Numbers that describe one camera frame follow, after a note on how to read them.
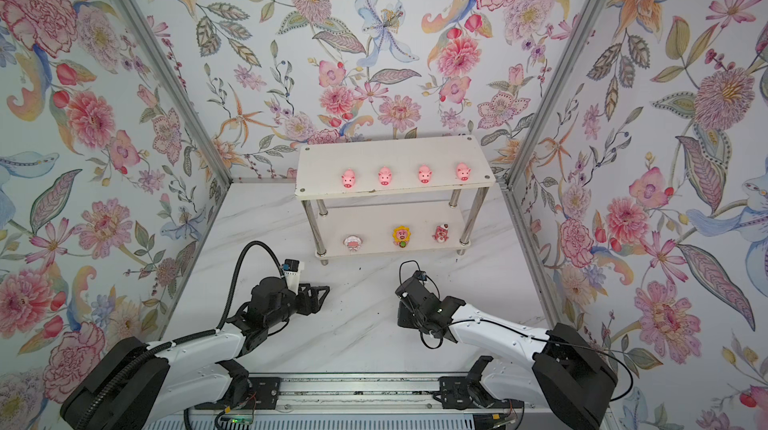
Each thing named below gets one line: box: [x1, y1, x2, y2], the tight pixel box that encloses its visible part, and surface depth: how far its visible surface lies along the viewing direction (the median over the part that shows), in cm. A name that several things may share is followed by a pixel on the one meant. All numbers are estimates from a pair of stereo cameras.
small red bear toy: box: [432, 223, 449, 243], surface depth 95 cm
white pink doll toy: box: [342, 234, 363, 252], surface depth 92 cm
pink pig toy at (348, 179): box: [341, 168, 356, 189], surface depth 73 cm
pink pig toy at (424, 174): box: [418, 164, 433, 184], surface depth 74 cm
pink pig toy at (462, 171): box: [456, 162, 472, 181], surface depth 74 cm
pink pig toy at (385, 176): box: [378, 166, 393, 186], surface depth 74 cm
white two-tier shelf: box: [294, 135, 496, 266], surface depth 83 cm
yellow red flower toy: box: [392, 226, 412, 248], surface depth 95 cm
